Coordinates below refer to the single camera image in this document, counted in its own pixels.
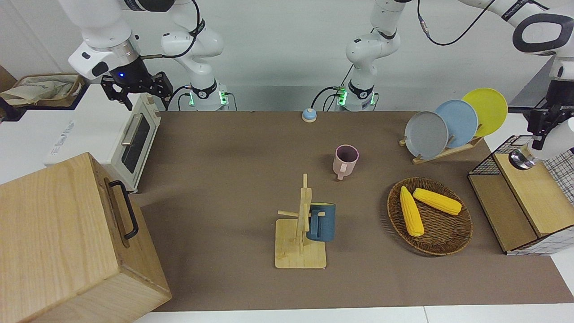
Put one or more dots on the wooden mug tree stand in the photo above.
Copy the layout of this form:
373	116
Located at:
296	255

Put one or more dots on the tray with beige bags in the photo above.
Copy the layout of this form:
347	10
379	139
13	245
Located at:
36	89

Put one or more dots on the brown wicker basket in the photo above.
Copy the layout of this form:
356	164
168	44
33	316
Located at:
444	233

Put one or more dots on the light blue plate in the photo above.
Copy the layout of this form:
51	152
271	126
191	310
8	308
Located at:
459	121

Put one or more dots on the light wooden cabinet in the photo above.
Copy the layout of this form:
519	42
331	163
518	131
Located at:
58	237

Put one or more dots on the wooden dish rack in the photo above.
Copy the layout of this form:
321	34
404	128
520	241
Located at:
444	154

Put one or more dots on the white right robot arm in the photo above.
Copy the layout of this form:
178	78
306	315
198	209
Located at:
98	27

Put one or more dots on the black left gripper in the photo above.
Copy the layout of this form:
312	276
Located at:
560	96

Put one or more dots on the dark blue mug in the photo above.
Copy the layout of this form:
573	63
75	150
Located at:
325	224

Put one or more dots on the yellow corn cob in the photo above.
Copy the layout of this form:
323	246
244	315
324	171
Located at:
411	213
437	202

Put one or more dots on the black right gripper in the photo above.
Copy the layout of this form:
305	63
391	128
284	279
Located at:
130	74

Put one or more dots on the white toaster oven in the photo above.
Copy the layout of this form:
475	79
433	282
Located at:
89	134

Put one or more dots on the blue round bell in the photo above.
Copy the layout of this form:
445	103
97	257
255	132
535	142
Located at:
309	116

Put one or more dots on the yellow plate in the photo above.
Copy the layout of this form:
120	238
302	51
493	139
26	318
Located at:
489	107

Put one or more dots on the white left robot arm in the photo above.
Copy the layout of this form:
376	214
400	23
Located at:
372	45

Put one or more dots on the wooden basket lid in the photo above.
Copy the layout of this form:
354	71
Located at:
538	202

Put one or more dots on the pink mug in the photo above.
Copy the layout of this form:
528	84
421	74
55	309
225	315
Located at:
343	168

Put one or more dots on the grey plate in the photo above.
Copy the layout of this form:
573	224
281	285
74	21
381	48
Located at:
426	134

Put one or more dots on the brown table mat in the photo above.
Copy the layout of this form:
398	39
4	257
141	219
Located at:
224	202

